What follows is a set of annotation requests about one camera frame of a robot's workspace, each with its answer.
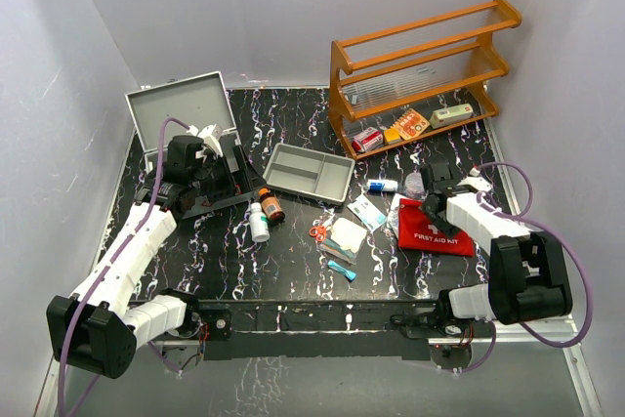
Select black front base bar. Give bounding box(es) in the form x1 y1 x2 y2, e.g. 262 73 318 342
146 298 494 362

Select white medicine bottle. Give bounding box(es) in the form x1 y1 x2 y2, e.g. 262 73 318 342
249 202 270 243

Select red first aid pouch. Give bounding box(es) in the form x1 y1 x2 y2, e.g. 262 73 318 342
397 198 475 257

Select clear plastic round container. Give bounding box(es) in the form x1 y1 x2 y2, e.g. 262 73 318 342
403 171 425 199

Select white green medicine box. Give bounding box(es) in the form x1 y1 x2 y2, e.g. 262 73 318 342
429 104 474 129

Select grey divided tray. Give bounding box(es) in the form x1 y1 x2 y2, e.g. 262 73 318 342
263 144 355 205

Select red white medicine box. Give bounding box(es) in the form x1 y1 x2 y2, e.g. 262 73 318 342
351 127 384 153

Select bag of cotton pads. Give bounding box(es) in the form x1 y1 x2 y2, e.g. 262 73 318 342
319 218 368 265

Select white blue mask packet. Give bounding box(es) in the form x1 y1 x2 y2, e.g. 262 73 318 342
348 194 387 232

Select wooden three-tier shelf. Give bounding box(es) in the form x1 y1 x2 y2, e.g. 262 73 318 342
328 0 522 160

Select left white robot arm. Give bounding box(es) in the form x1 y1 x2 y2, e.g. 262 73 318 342
46 133 262 379

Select orange patterned medicine packet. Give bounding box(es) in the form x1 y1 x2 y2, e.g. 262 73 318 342
392 108 430 141

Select grey metal case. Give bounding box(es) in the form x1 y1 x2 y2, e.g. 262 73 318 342
126 71 240 172

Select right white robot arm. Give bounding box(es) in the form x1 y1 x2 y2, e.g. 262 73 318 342
419 162 573 336

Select orange handled scissors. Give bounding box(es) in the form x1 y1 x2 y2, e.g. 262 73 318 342
309 215 335 242

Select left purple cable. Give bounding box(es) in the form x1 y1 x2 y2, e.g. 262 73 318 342
57 116 201 417

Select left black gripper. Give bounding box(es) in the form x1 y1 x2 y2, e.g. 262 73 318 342
190 146 266 202

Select small yellow box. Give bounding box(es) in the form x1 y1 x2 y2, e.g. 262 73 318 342
383 128 402 146

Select brown syrup bottle orange cap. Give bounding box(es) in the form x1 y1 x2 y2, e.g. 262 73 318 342
258 188 285 225

